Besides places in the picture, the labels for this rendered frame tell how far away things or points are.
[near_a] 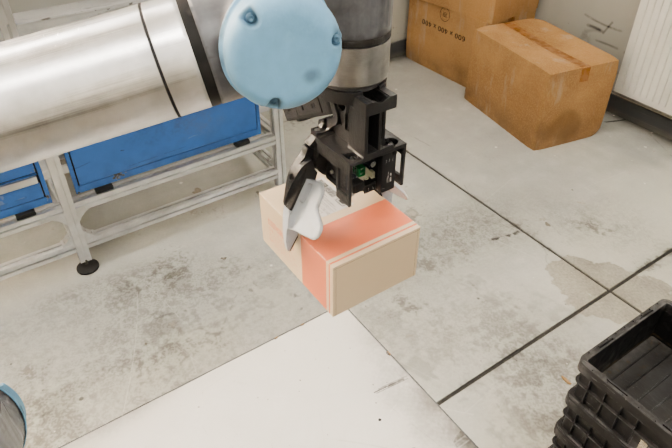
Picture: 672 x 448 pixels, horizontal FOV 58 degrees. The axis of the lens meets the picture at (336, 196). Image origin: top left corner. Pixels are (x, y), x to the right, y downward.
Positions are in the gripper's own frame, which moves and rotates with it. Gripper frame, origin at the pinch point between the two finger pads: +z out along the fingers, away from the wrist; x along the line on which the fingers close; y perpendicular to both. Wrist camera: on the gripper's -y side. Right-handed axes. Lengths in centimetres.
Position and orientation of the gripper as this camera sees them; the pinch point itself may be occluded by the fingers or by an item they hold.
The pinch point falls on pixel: (336, 223)
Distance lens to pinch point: 72.0
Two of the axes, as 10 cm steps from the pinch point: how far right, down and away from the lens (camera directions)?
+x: 8.3, -3.3, 4.5
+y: 5.6, 5.0, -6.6
